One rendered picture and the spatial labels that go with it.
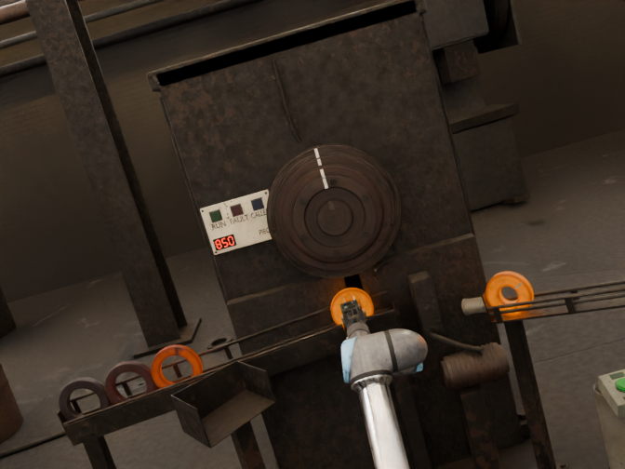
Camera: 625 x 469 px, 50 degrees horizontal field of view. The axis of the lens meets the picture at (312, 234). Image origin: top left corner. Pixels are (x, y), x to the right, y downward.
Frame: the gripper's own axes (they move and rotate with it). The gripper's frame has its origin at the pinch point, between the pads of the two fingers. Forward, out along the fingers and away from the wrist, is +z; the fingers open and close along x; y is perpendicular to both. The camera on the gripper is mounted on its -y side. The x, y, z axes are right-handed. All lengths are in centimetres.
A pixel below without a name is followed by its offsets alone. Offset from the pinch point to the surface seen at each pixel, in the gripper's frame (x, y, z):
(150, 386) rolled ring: 80, -8, -5
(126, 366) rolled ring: 85, 1, -2
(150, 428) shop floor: 128, -102, 89
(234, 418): 46, -8, -35
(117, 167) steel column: 137, -3, 257
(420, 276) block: -27.0, 4.0, -1.2
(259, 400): 37.9, -8.5, -28.8
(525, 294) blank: -57, 0, -23
